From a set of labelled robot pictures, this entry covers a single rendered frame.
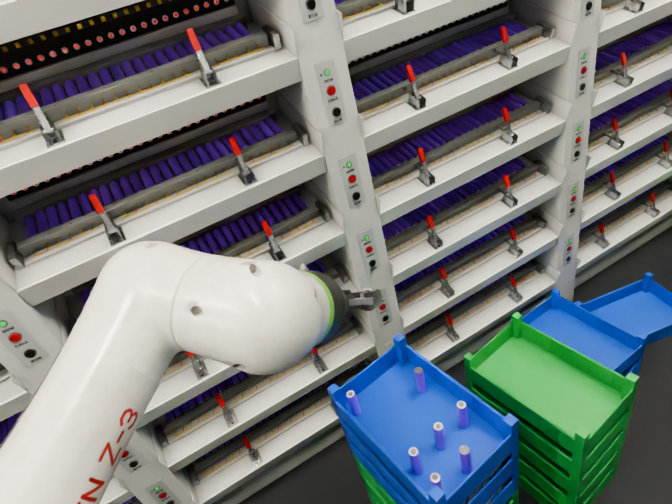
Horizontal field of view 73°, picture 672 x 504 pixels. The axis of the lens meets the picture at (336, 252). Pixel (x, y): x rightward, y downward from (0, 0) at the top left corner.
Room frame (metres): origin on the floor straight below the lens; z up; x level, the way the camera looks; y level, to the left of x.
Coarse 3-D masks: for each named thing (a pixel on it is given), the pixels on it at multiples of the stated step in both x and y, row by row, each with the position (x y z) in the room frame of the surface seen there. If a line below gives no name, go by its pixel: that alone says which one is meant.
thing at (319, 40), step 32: (256, 0) 1.01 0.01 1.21; (288, 0) 0.88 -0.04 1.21; (320, 0) 0.90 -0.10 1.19; (320, 32) 0.89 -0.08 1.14; (288, 96) 0.99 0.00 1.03; (320, 96) 0.88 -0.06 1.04; (352, 96) 0.90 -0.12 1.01; (320, 128) 0.88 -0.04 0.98; (352, 128) 0.90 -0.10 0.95; (352, 224) 0.88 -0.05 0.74; (352, 256) 0.88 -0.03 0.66; (384, 256) 0.90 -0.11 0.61; (384, 352) 0.88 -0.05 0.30
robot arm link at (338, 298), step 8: (304, 264) 0.45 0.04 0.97; (312, 272) 0.43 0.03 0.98; (320, 272) 0.45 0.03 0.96; (328, 280) 0.43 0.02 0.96; (328, 288) 0.40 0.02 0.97; (336, 288) 0.42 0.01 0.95; (336, 296) 0.41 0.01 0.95; (336, 304) 0.40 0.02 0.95; (344, 304) 0.42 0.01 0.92; (336, 312) 0.39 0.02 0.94; (344, 312) 0.41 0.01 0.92; (336, 320) 0.39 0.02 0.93; (336, 328) 0.40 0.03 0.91; (328, 336) 0.38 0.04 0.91; (320, 344) 0.40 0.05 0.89
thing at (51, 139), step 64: (192, 0) 1.00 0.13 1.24; (0, 64) 0.89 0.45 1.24; (64, 64) 0.92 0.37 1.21; (128, 64) 0.92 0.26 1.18; (192, 64) 0.89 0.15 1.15; (256, 64) 0.88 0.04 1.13; (0, 128) 0.78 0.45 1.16; (64, 128) 0.79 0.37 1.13; (128, 128) 0.78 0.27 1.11; (0, 192) 0.71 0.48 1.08
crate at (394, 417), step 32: (416, 352) 0.65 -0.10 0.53; (352, 384) 0.62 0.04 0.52; (384, 384) 0.63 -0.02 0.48; (416, 384) 0.61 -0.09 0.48; (448, 384) 0.57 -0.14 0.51; (352, 416) 0.54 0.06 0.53; (384, 416) 0.56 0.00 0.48; (416, 416) 0.53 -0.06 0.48; (448, 416) 0.52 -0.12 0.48; (480, 416) 0.50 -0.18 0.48; (512, 416) 0.43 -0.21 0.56; (384, 448) 0.49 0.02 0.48; (448, 448) 0.45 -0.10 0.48; (480, 448) 0.44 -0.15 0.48; (512, 448) 0.42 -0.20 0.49; (416, 480) 0.41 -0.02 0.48; (448, 480) 0.40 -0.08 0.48; (480, 480) 0.38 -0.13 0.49
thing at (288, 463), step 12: (336, 432) 0.85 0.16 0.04; (312, 444) 0.83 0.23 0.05; (324, 444) 0.84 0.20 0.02; (288, 456) 0.81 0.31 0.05; (300, 456) 0.81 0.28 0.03; (276, 468) 0.79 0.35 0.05; (288, 468) 0.80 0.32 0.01; (252, 480) 0.77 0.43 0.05; (264, 480) 0.77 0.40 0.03; (240, 492) 0.75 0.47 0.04; (252, 492) 0.76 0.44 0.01
